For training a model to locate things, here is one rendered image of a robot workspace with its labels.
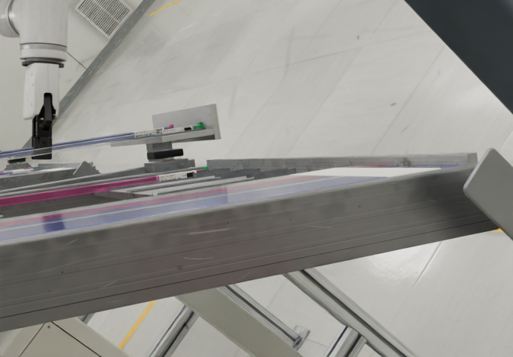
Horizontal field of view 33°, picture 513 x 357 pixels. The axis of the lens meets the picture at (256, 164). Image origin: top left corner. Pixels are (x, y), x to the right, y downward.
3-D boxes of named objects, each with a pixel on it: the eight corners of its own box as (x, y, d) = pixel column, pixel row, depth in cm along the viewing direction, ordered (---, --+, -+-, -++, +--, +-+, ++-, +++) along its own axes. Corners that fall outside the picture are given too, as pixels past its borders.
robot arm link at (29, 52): (15, 48, 158) (15, 64, 158) (24, 42, 150) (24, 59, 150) (61, 51, 161) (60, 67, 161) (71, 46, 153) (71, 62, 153)
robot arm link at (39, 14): (5, 45, 154) (43, 42, 149) (7, -28, 154) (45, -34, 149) (39, 50, 161) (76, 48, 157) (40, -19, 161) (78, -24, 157)
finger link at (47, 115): (41, 82, 153) (37, 106, 156) (47, 108, 148) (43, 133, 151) (48, 82, 153) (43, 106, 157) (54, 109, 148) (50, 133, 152)
